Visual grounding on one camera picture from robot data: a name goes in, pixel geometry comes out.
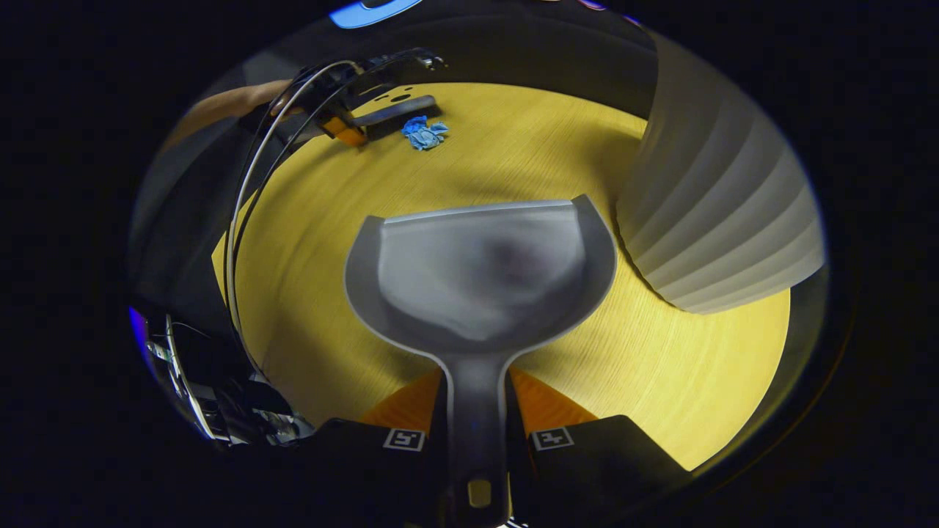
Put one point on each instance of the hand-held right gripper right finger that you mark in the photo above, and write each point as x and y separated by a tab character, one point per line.
601	462

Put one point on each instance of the grey ribbed garbage bin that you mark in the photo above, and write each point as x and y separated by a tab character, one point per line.
719	220

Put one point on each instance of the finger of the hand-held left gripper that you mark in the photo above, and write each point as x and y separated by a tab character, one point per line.
345	130

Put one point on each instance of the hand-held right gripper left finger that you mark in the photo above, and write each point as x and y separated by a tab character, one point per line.
352	462

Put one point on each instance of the bright blue paper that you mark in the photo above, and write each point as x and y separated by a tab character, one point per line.
414	125

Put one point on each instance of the grey dustpan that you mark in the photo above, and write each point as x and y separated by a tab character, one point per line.
477	271

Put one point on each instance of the light blue paper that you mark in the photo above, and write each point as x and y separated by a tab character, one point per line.
433	136

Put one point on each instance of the wooden desktop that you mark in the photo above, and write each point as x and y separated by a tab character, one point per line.
315	293

